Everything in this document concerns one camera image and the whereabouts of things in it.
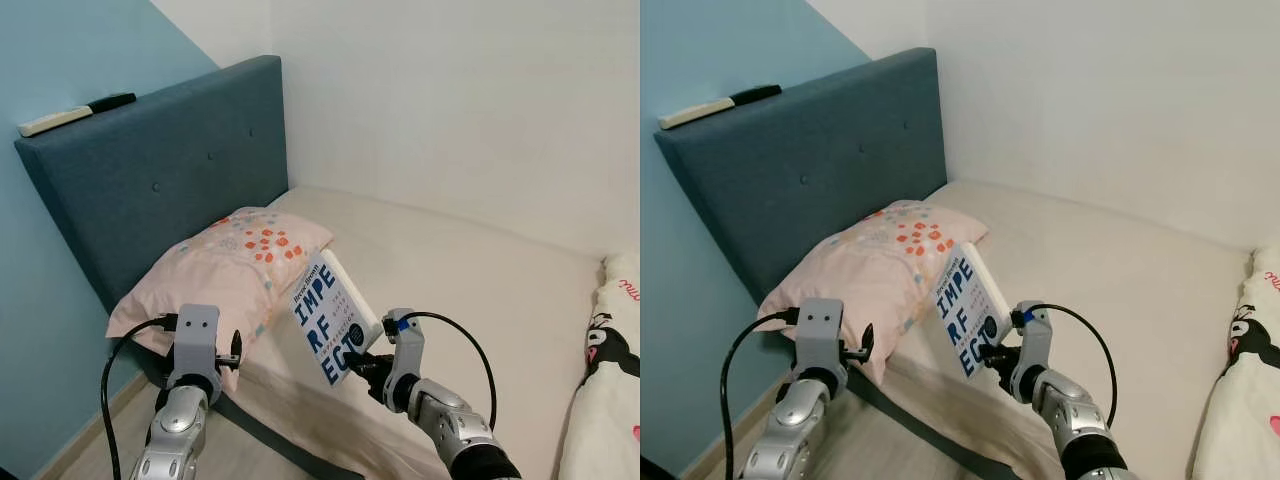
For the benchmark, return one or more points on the blue upholstered headboard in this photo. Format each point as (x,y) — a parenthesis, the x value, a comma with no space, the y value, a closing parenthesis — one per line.
(150,170)
(800,160)

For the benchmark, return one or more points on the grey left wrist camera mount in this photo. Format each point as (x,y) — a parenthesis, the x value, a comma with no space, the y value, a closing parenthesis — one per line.
(820,338)
(195,345)

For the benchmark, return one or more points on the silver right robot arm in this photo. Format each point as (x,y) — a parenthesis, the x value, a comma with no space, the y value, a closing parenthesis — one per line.
(1075,420)
(450,425)

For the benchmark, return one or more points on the black remote control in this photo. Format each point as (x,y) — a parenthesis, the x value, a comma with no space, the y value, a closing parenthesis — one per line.
(112,102)
(756,95)

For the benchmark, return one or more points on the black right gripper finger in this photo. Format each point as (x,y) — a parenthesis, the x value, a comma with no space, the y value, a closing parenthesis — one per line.
(357,362)
(990,355)

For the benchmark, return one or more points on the white remote control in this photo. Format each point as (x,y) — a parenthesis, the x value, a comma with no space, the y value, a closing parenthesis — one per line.
(55,121)
(695,113)

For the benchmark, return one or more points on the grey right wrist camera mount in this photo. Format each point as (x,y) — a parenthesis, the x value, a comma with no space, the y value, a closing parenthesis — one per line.
(405,355)
(1032,345)

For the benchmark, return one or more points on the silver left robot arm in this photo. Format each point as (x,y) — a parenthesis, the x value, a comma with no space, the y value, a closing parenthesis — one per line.
(795,430)
(175,435)

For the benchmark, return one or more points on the pink dotted pillow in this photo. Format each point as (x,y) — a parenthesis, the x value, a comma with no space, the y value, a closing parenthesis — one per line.
(210,280)
(860,275)

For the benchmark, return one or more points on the cream cartoon print blanket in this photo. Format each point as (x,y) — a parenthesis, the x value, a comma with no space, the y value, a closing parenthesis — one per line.
(1240,400)
(605,400)

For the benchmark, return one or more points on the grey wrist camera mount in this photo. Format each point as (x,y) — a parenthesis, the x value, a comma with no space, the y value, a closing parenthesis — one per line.
(195,345)
(820,338)
(405,355)
(1032,345)

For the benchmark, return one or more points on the bed mattress cream sheet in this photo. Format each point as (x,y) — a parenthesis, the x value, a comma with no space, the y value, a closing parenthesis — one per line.
(480,270)
(1120,260)

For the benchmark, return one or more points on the white book blue letters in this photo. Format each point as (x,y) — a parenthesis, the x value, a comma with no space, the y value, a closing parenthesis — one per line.
(330,320)
(970,310)

